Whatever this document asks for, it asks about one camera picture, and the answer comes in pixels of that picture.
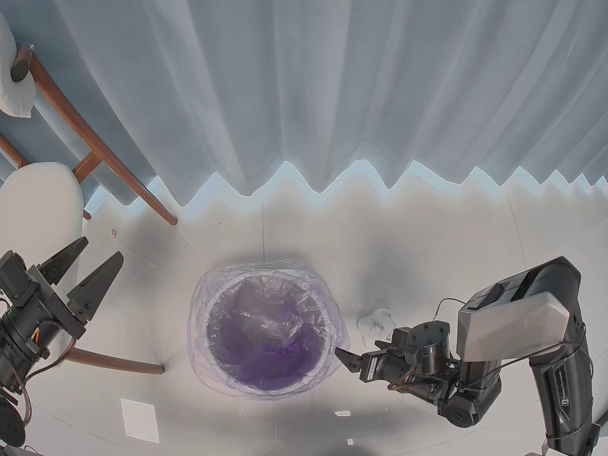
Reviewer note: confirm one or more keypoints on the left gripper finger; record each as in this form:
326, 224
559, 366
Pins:
64, 259
95, 288

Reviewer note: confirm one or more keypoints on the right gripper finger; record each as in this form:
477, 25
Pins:
351, 361

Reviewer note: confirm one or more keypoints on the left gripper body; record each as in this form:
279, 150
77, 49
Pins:
52, 311

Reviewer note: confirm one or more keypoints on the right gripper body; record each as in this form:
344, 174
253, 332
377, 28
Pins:
387, 366

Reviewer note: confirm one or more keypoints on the purple plastic bag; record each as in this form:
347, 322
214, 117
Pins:
270, 364

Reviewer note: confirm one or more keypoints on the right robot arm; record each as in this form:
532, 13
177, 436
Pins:
513, 321

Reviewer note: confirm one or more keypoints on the white trash bin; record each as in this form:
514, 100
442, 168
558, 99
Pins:
226, 293

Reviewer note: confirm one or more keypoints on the crumpled clear plastic wrapper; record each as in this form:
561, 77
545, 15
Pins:
375, 323

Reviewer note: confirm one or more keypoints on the white cushioned wooden chair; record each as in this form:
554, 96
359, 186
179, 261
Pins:
42, 197

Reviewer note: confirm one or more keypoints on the pale blue curtain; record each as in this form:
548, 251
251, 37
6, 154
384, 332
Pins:
332, 64

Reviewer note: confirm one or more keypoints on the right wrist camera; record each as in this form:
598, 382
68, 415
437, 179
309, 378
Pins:
400, 339

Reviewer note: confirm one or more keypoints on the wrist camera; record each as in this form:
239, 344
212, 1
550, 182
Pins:
400, 339
14, 278

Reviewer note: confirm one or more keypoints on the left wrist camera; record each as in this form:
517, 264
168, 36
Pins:
14, 278

